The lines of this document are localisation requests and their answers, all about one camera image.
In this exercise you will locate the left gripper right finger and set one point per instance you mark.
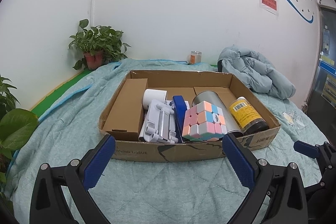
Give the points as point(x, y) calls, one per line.
point(282, 184)

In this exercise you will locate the small orange label jar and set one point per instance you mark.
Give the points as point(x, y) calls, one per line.
point(194, 57)

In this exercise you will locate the light blue puffer jacket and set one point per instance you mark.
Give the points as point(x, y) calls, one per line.
point(255, 71)

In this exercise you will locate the white handheld hair dryer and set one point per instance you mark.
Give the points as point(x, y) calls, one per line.
point(153, 94)

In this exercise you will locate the potted plant red pot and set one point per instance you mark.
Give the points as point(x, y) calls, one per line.
point(99, 45)

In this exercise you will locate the small brown cardboard box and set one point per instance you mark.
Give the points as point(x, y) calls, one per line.
point(123, 116)

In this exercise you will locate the blue stapler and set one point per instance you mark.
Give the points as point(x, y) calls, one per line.
point(180, 108)

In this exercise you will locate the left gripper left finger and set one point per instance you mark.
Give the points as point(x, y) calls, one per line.
point(48, 204)

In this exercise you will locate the grey folding phone stand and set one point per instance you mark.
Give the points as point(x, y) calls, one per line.
point(159, 124)

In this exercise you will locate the pastel rubik's cube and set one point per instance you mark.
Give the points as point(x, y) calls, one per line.
point(203, 123)

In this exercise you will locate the yellow label dark jar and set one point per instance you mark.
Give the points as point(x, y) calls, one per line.
point(247, 117)

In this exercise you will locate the red wall notice sign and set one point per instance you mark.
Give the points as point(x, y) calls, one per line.
point(270, 6)

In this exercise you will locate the large open cardboard tray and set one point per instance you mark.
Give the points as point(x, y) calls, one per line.
point(189, 84)

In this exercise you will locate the large leafy green plant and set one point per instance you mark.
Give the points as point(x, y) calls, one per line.
point(17, 126)

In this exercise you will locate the silver metal tin can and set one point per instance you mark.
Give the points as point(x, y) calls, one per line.
point(214, 99)

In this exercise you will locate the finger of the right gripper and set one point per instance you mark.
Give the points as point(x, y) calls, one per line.
point(312, 151)

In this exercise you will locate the dark glass door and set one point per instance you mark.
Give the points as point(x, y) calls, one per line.
point(321, 102)

